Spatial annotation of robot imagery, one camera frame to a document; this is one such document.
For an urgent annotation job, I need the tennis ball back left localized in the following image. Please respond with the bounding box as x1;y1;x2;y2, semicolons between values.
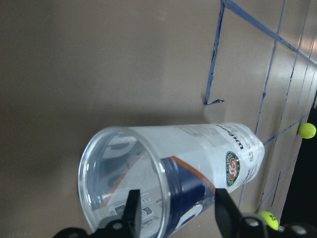
258;211;279;231

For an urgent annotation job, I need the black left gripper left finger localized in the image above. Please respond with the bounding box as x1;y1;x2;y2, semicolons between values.
123;189;142;235

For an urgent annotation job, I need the tennis ball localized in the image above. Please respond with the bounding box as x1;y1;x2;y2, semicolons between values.
298;123;317;139
258;211;279;231

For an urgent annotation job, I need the clear tennis ball can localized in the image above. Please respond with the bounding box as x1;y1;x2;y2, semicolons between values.
78;122;265;238

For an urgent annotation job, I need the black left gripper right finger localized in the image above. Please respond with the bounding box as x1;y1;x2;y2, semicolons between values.
214;188;242;236

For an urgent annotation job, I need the tennis ball centre back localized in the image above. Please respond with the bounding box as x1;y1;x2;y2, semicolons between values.
298;123;317;139

